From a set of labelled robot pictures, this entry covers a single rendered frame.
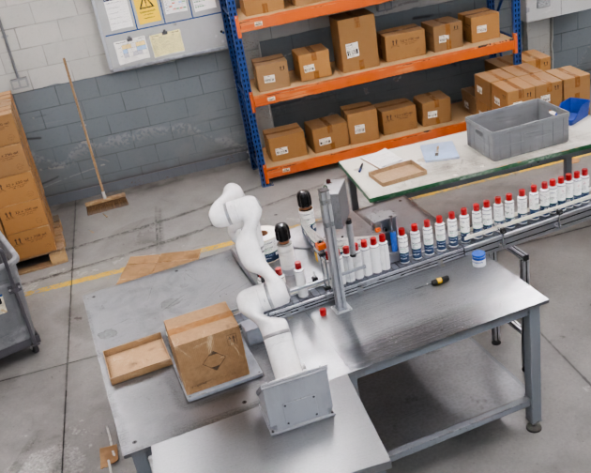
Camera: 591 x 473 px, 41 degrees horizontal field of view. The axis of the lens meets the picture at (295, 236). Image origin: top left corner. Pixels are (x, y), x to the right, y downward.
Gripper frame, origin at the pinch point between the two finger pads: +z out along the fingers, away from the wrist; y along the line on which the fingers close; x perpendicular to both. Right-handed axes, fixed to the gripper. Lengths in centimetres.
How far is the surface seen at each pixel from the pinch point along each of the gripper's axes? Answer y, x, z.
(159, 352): 1, 59, 23
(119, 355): 10, 78, 23
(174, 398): -39, 60, 24
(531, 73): 283, -359, 39
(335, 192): -17, -39, -41
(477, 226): -2, -123, 10
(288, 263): 24.1, -21.1, 10.1
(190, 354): -43, 48, 1
